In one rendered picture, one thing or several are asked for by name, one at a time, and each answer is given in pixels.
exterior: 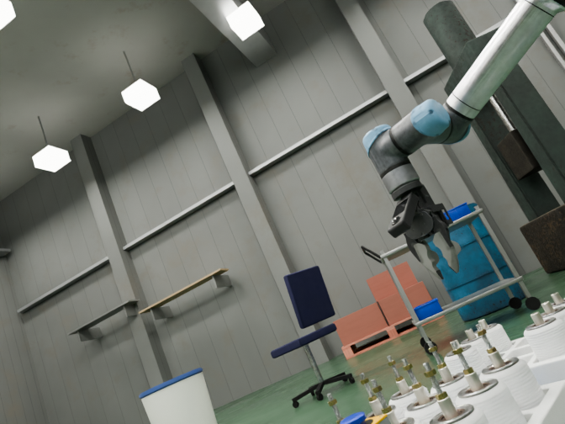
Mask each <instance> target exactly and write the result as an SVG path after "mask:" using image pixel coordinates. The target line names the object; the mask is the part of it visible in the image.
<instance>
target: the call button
mask: <svg viewBox="0 0 565 424"><path fill-rule="evenodd" d="M366 419H367V417H366V415H365V413H364V412H357V413H355V414H353V415H350V416H348V417H347V418H345V419H343V420H342V421H341V423H340V424H366V422H365V420H366Z"/></svg>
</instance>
